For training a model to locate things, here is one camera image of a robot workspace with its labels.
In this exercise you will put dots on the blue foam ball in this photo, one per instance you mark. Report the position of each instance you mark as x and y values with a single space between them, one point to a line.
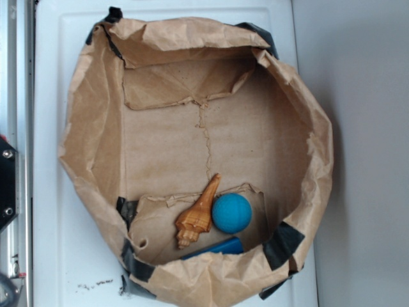
231 213

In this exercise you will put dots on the orange conch seashell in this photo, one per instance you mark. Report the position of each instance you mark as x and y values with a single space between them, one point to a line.
198 218

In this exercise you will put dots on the brown paper bag bin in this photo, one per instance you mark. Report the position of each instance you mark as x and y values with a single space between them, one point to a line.
155 110

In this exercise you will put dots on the blue rectangular block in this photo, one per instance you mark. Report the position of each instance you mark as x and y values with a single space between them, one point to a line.
231 246

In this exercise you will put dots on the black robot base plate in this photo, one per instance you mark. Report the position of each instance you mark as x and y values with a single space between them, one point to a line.
9 176

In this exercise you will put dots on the aluminium frame rail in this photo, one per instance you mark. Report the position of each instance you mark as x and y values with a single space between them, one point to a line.
17 99

